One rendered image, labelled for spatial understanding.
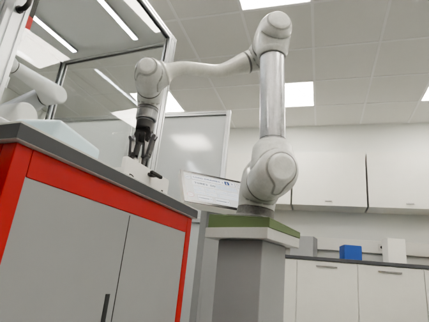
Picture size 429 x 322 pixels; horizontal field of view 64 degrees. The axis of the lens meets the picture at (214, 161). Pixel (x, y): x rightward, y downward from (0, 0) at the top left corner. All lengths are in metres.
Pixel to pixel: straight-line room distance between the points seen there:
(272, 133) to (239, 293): 0.60
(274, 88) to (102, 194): 0.88
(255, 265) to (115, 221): 0.70
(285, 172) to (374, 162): 3.56
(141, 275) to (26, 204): 0.35
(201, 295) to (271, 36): 1.40
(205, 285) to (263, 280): 0.80
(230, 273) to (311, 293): 2.74
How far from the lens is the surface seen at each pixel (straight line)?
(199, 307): 2.08
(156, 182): 1.34
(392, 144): 5.23
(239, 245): 1.36
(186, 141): 3.25
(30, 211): 0.60
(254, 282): 1.32
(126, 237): 0.78
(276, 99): 1.37
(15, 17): 1.43
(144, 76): 1.34
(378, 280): 4.10
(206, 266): 2.08
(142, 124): 1.45
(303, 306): 4.07
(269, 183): 1.21
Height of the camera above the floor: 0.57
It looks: 19 degrees up
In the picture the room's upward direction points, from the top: 6 degrees clockwise
